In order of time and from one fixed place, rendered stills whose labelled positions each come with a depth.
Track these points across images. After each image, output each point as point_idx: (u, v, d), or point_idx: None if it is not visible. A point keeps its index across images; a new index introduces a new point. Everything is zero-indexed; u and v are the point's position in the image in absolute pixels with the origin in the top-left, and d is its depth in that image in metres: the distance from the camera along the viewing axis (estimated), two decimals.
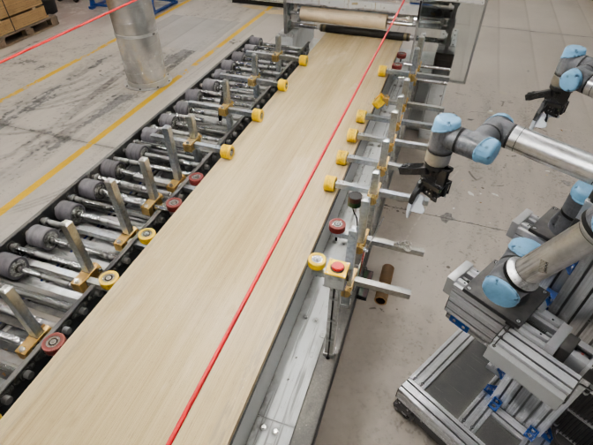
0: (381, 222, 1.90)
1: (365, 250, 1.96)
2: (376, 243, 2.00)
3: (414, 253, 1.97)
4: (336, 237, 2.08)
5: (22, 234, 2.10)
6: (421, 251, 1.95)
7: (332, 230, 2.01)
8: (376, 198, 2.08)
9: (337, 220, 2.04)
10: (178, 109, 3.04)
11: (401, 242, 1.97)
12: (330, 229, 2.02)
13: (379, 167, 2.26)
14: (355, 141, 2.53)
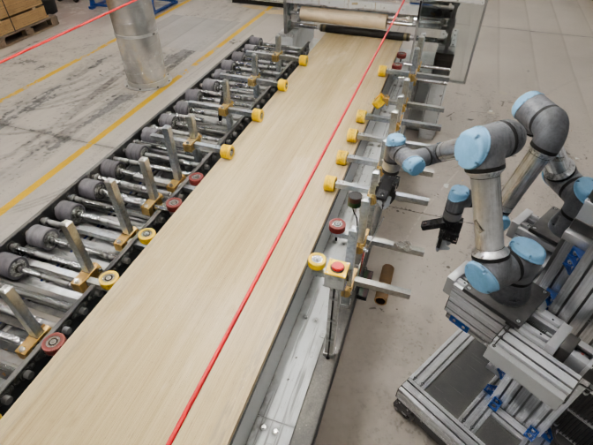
0: (381, 222, 1.90)
1: (365, 250, 1.96)
2: (376, 243, 2.00)
3: (414, 253, 1.97)
4: (336, 237, 2.08)
5: (22, 234, 2.10)
6: (421, 251, 1.95)
7: (332, 230, 2.01)
8: (376, 198, 2.08)
9: (337, 220, 2.04)
10: (178, 109, 3.04)
11: (401, 242, 1.97)
12: (330, 229, 2.02)
13: (379, 167, 2.26)
14: (355, 141, 2.53)
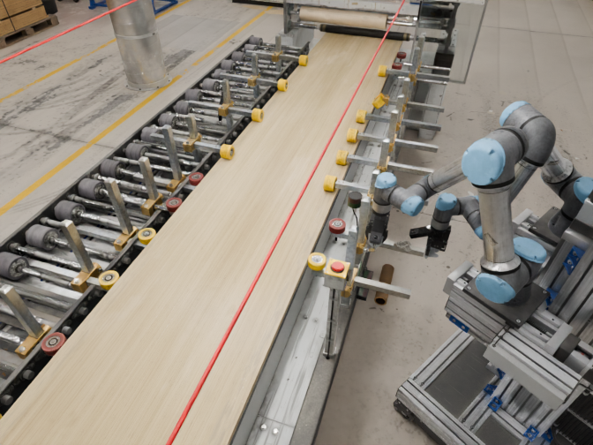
0: (373, 252, 1.81)
1: (365, 252, 1.97)
2: None
3: (414, 253, 1.97)
4: (336, 237, 2.08)
5: (22, 234, 2.10)
6: (421, 251, 1.95)
7: (332, 230, 2.01)
8: None
9: (337, 220, 2.04)
10: (178, 109, 3.04)
11: (401, 242, 1.97)
12: (330, 229, 2.02)
13: (379, 167, 2.26)
14: (355, 141, 2.53)
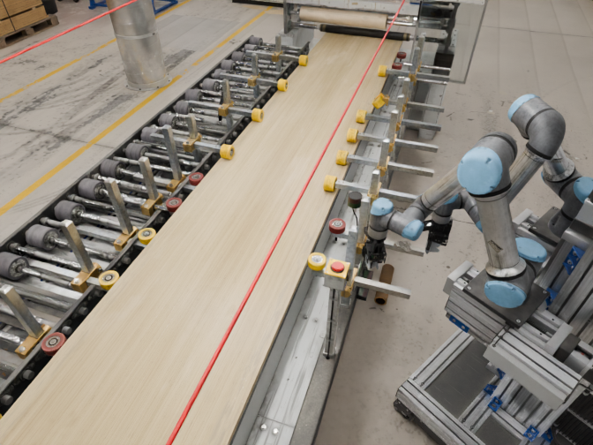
0: None
1: None
2: None
3: (414, 253, 1.97)
4: (336, 237, 2.08)
5: (22, 234, 2.10)
6: (421, 251, 1.95)
7: (332, 230, 2.01)
8: (376, 198, 2.08)
9: (337, 220, 2.04)
10: (178, 109, 3.04)
11: (401, 242, 1.97)
12: (330, 229, 2.02)
13: (379, 167, 2.26)
14: (355, 141, 2.53)
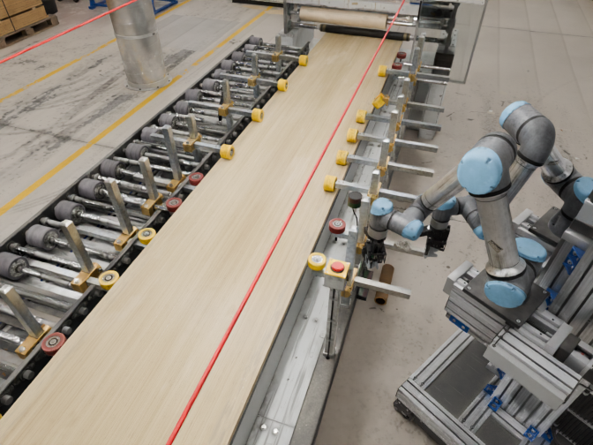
0: None
1: None
2: None
3: (414, 253, 1.97)
4: (336, 237, 2.08)
5: (22, 234, 2.10)
6: (421, 251, 1.95)
7: (332, 230, 2.01)
8: (376, 198, 2.08)
9: (337, 220, 2.04)
10: (178, 109, 3.04)
11: (401, 242, 1.97)
12: (330, 229, 2.02)
13: (379, 167, 2.26)
14: (355, 141, 2.53)
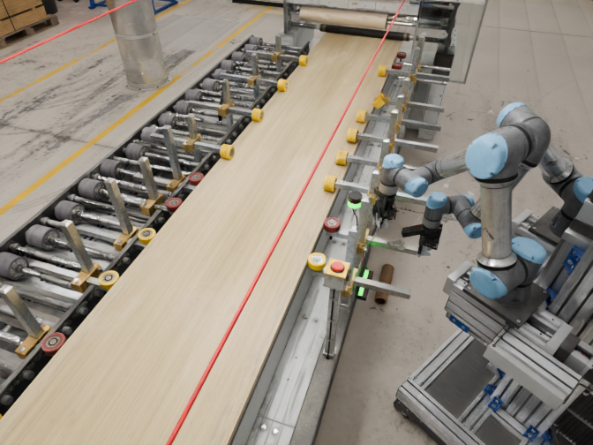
0: (379, 227, 1.86)
1: (365, 251, 1.96)
2: (370, 241, 2.01)
3: (408, 252, 1.97)
4: (331, 237, 2.08)
5: (22, 234, 2.10)
6: (415, 249, 1.96)
7: (326, 230, 2.02)
8: (376, 198, 2.08)
9: (332, 219, 2.05)
10: (178, 109, 3.04)
11: (394, 241, 1.98)
12: (325, 228, 2.02)
13: (379, 167, 2.26)
14: (355, 141, 2.53)
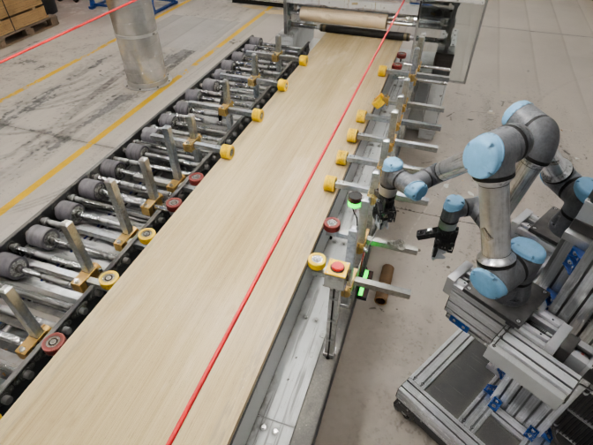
0: (381, 221, 1.91)
1: (365, 250, 1.96)
2: (370, 241, 2.01)
3: (408, 252, 1.97)
4: (331, 237, 2.08)
5: (22, 234, 2.10)
6: (415, 249, 1.96)
7: (326, 230, 2.02)
8: (376, 198, 2.08)
9: (332, 219, 2.05)
10: (178, 109, 3.04)
11: (394, 241, 1.98)
12: (325, 228, 2.02)
13: (379, 167, 2.26)
14: (355, 141, 2.53)
